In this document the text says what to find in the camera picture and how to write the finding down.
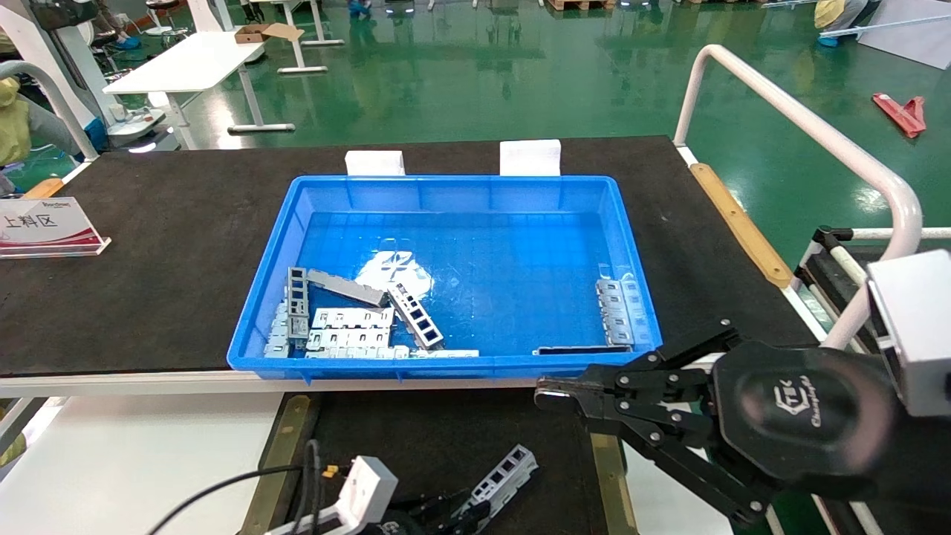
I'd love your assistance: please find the person in yellow clothing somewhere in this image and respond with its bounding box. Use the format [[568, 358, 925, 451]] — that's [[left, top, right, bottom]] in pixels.
[[0, 74, 34, 168], [814, 0, 881, 47]]

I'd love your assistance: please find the red floor object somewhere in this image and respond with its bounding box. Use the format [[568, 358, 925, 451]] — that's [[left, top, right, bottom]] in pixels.
[[872, 93, 928, 140]]

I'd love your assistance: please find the black frame with white roll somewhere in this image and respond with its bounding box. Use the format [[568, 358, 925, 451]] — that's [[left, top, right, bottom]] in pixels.
[[793, 225, 877, 335]]

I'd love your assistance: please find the long white pole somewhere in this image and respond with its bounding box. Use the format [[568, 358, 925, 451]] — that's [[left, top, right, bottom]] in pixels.
[[840, 15, 951, 38]]

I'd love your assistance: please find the round white machine base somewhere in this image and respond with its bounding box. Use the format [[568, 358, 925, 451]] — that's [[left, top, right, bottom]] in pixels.
[[108, 104, 168, 148]]

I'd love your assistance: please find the white table frame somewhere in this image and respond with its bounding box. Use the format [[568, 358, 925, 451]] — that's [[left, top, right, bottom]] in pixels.
[[253, 0, 346, 75]]

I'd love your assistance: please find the grey tube handrail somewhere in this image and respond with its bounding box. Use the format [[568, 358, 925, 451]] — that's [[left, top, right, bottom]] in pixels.
[[0, 61, 99, 161]]

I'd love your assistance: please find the grey metal ladder bracket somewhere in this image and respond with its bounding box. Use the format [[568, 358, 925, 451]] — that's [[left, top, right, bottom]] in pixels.
[[287, 267, 310, 346], [455, 444, 539, 521], [387, 282, 446, 351]]

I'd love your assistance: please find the white machine column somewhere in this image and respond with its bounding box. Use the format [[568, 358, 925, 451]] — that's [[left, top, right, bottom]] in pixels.
[[0, 0, 101, 127]]

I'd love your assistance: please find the dark thin metal bar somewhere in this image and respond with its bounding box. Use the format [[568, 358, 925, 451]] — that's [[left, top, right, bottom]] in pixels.
[[533, 344, 633, 356]]

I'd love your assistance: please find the white work table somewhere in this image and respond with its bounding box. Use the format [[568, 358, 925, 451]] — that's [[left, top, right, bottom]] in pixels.
[[104, 30, 296, 149]]

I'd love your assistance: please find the white floor board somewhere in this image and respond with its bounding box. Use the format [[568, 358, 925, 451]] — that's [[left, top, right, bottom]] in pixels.
[[862, 0, 951, 70]]

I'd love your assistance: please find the white paper label left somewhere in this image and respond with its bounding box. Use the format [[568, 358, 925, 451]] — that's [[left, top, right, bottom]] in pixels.
[[346, 150, 406, 177]]

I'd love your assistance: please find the flat grey metal plate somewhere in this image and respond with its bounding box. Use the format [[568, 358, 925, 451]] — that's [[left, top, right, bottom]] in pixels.
[[307, 269, 388, 308]]

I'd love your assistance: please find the long wooden edge strip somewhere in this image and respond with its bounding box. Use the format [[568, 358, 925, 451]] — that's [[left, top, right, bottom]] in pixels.
[[689, 163, 794, 290]]

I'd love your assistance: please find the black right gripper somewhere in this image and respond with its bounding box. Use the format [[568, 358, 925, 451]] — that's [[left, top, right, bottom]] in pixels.
[[535, 320, 901, 529]]

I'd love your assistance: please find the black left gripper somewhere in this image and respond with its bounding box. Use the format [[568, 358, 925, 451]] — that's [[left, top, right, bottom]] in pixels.
[[370, 493, 493, 535]]

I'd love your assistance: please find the white paper label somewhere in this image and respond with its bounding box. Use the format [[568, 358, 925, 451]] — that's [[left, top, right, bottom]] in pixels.
[[346, 150, 406, 177], [499, 139, 562, 177]]

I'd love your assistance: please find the white tube handrail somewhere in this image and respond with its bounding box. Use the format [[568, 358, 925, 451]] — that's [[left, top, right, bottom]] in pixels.
[[672, 44, 951, 350]]

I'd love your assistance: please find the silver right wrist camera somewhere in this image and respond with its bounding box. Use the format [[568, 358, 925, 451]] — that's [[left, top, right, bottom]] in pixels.
[[866, 249, 951, 418]]

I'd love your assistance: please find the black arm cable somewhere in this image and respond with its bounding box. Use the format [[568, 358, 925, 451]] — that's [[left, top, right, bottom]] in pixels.
[[149, 440, 350, 535]]

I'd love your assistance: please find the white red sign placard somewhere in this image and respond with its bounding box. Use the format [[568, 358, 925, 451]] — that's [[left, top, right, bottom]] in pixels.
[[0, 196, 112, 259]]

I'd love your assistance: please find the stacked silver tab part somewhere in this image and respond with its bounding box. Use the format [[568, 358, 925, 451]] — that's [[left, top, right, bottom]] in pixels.
[[264, 299, 292, 359]]

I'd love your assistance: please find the blue plastic bin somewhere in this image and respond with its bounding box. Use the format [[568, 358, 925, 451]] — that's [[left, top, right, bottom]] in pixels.
[[227, 175, 663, 383]]

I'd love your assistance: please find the white paper label right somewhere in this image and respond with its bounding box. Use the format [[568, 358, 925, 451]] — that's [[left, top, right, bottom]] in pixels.
[[499, 139, 562, 177]]

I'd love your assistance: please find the open cardboard box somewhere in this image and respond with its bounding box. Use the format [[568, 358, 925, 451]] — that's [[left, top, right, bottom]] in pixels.
[[235, 22, 305, 44]]

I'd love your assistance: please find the black table mat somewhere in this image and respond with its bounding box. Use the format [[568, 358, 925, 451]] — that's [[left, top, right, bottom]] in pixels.
[[0, 135, 822, 378]]

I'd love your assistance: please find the long thin silver part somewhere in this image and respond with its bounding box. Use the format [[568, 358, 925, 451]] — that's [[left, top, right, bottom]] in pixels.
[[305, 346, 481, 360]]

